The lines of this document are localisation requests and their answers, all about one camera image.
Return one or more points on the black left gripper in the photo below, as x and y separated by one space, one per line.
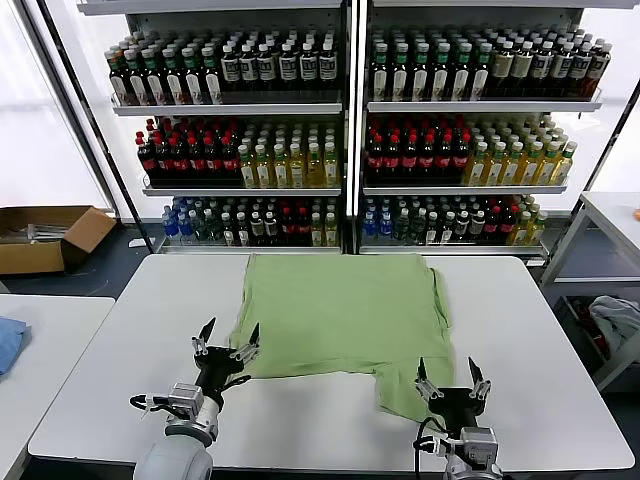
217 367

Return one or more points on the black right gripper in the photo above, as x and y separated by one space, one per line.
457 407

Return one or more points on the light green polo shirt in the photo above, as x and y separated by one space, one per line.
340 310

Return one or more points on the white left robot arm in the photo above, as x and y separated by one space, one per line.
175 460

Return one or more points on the small dark bottle white cap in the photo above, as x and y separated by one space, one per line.
242 231
447 230
228 231
432 230

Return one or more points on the small dark green bottle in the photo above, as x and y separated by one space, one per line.
200 229
401 227
417 227
214 229

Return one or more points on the small dark bottle beige label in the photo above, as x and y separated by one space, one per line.
462 225
256 227
271 227
477 225

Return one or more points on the small blue drink bottle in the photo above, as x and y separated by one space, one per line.
185 227
171 227
369 226
385 226

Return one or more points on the small cola bottle red cap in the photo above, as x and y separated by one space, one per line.
303 227
493 225
507 225
287 227

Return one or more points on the white paper scrap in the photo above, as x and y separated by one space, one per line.
136 243

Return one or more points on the dark grey storage crate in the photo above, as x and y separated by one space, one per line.
570 320

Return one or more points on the small yellow tea bottle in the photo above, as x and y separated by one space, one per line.
316 231
330 231
521 229
536 229

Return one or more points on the red cloth item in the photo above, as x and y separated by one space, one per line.
599 341

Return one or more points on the white side table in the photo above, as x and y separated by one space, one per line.
60 360

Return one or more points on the yellow tea bottle white cap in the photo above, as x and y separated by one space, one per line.
297 170
495 167
263 170
332 170
315 170
531 167
281 170
549 167
247 170
513 167
565 167
477 167

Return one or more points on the grey white crumpled cloth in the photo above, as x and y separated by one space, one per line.
616 315

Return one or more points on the brown cardboard box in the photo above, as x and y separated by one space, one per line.
30 257

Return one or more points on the blue folded cloth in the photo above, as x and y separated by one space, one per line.
10 340

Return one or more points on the clear plastic wrapped packs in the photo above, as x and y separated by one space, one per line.
40 232

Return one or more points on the grey metal shelf unit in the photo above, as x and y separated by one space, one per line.
225 108
475 106

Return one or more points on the dark tea bottle green band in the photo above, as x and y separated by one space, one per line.
421 75
211 82
191 82
482 75
381 75
463 75
401 75
172 82
442 75
135 82
153 82

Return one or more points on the dark bottle white square label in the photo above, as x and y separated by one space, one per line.
267 67
562 67
307 67
288 67
327 67
543 67
249 67
581 67
230 67

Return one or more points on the dark tea bottle reddish band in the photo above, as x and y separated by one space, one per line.
118 80

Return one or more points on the dark bottle reddish brown label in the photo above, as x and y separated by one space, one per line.
600 67

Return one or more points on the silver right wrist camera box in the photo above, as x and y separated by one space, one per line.
477 442

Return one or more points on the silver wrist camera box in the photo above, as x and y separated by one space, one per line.
185 397
477 442

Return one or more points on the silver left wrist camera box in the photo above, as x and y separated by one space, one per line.
185 397

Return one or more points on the grey metal frame table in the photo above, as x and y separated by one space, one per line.
612 207

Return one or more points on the black slanted window frame bar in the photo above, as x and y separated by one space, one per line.
83 100
614 137

